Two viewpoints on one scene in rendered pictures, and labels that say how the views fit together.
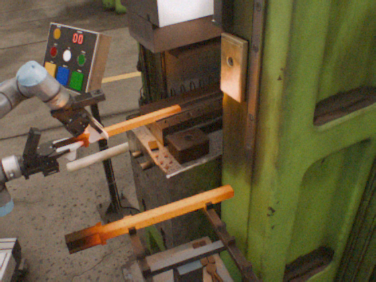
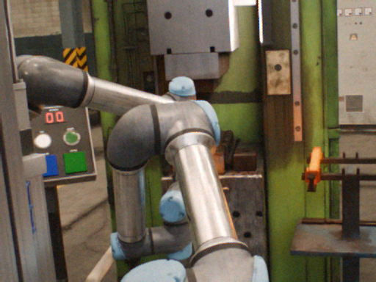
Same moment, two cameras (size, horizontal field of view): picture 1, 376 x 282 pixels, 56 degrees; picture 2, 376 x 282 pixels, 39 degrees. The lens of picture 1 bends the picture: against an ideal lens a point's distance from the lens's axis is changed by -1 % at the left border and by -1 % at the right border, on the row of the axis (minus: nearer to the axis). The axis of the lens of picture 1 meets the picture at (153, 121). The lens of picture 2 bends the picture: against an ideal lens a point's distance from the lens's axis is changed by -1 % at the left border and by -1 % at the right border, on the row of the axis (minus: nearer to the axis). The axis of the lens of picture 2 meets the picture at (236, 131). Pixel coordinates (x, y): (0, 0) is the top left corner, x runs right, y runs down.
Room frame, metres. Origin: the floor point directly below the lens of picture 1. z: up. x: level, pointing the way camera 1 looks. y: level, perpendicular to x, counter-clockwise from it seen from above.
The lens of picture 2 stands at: (0.07, 1.70, 1.45)
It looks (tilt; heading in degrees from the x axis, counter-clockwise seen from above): 11 degrees down; 297
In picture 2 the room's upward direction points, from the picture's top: 3 degrees counter-clockwise
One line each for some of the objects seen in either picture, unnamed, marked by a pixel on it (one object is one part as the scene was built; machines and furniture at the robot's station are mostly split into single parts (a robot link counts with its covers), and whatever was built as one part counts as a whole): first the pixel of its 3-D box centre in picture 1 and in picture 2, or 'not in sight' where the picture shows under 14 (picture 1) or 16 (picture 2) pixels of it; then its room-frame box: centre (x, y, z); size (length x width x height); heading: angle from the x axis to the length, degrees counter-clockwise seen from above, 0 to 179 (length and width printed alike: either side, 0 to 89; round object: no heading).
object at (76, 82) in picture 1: (77, 80); (75, 162); (1.43, 0.31, 1.01); 0.07 x 0.05 x 0.07; 47
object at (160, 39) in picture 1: (196, 15); (200, 62); (1.18, -0.18, 1.32); 0.42 x 0.20 x 0.10; 112
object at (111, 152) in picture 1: (110, 152); (110, 255); (1.39, 0.22, 0.62); 0.44 x 0.05 x 0.05; 112
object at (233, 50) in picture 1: (233, 67); (277, 73); (0.86, -0.23, 1.27); 0.09 x 0.02 x 0.17; 22
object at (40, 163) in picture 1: (38, 160); not in sight; (0.92, 0.39, 0.98); 0.12 x 0.08 x 0.09; 112
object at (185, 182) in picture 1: (209, 165); (222, 208); (1.13, -0.21, 0.69); 0.56 x 0.38 x 0.45; 112
